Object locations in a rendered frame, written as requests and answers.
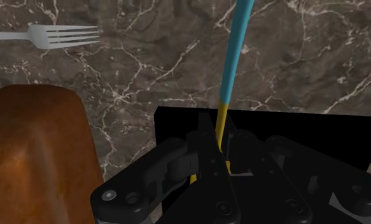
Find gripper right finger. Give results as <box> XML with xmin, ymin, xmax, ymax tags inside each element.
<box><xmin>227</xmin><ymin>115</ymin><xmax>371</xmax><ymax>224</ymax></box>

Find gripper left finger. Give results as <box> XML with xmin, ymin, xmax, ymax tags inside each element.
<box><xmin>90</xmin><ymin>111</ymin><xmax>242</xmax><ymax>224</ymax></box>

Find blue and yellow stick tool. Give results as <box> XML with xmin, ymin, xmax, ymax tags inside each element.
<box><xmin>190</xmin><ymin>0</ymin><xmax>255</xmax><ymax>185</ymax></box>

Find brown bread loaf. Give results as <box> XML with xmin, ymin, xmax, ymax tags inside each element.
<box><xmin>0</xmin><ymin>83</ymin><xmax>106</xmax><ymax>224</ymax></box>

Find silver fork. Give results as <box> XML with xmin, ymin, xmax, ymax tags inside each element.
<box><xmin>0</xmin><ymin>24</ymin><xmax>101</xmax><ymax>50</ymax></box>

